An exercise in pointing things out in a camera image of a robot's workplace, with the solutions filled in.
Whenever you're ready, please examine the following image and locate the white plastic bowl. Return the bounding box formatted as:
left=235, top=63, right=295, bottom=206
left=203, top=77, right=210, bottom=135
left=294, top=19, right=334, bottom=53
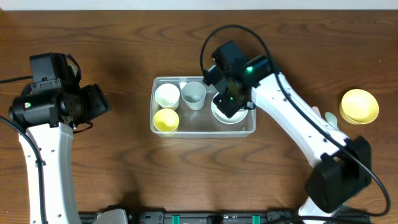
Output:
left=211, top=102, right=248, bottom=124

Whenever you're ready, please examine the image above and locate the yellow plastic cup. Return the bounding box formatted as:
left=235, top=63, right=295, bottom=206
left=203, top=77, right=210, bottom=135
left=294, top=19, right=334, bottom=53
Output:
left=153, top=108, right=180, bottom=132

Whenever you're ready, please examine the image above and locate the light green plastic spoon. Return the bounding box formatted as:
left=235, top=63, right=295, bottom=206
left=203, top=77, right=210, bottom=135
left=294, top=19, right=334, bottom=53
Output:
left=325, top=112, right=340, bottom=131

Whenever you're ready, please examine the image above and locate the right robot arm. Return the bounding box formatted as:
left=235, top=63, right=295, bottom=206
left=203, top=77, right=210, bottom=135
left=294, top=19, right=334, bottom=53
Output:
left=203, top=41, right=372, bottom=222

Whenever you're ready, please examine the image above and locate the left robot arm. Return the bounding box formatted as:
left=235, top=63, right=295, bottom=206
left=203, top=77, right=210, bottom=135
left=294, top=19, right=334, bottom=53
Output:
left=5, top=52, right=111, bottom=223

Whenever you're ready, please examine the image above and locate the grey plastic cup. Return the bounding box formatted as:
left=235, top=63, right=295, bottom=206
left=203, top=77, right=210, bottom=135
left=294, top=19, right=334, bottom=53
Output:
left=182, top=82, right=206, bottom=111

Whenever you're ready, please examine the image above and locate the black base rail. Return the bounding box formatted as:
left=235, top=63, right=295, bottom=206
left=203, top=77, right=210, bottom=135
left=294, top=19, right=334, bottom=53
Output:
left=77, top=208, right=371, bottom=224

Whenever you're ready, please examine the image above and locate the yellow plastic bowl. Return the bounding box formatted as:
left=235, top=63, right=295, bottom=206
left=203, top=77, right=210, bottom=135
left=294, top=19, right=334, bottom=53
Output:
left=339, top=89, right=379, bottom=124

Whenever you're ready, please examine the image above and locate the white plastic cup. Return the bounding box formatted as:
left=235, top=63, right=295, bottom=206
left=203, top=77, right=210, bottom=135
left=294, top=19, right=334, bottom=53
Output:
left=155, top=83, right=180, bottom=110

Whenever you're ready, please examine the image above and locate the clear plastic container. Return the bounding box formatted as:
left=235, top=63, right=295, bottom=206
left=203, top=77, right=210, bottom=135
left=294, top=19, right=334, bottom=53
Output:
left=150, top=76, right=256, bottom=138

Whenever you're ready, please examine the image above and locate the pink plastic fork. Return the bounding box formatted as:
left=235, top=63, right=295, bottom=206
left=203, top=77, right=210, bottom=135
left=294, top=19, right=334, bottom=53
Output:
left=312, top=106, right=321, bottom=116

